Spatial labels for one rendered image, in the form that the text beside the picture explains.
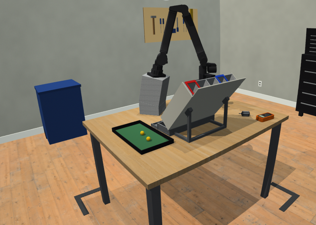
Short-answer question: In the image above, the green tray with black rim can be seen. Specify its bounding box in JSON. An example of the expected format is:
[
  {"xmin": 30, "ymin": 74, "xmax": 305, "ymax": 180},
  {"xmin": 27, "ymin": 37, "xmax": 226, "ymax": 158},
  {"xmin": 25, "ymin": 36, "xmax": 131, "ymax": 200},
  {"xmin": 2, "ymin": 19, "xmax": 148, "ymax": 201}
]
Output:
[{"xmin": 112, "ymin": 120, "xmax": 174, "ymax": 155}]

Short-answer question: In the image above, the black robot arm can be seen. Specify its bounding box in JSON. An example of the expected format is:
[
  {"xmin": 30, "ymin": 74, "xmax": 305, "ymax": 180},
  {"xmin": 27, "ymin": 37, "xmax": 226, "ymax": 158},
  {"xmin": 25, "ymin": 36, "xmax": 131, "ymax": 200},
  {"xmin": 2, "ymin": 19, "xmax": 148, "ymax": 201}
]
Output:
[{"xmin": 147, "ymin": 5, "xmax": 217, "ymax": 80}]

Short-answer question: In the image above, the orange pocket multimeter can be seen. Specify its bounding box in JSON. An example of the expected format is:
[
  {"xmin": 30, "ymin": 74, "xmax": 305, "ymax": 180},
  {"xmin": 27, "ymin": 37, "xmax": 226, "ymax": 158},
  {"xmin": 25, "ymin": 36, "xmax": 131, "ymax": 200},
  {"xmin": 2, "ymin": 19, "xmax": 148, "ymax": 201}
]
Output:
[{"xmin": 256, "ymin": 112, "xmax": 274, "ymax": 122}]

